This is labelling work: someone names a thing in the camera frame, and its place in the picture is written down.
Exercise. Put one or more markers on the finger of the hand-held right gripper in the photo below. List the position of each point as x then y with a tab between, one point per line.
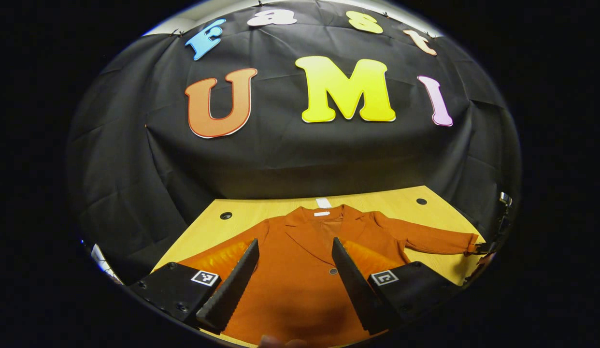
486	248

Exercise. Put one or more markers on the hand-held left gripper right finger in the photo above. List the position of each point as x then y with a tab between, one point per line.
355	290

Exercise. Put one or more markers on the white paper hang tag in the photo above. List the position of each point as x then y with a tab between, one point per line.
323	203

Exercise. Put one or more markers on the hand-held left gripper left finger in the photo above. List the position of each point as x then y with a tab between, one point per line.
232	285

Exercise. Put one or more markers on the black backdrop cloth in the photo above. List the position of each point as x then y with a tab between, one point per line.
280	154

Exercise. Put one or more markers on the orange jacket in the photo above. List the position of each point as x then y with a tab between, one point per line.
300	270

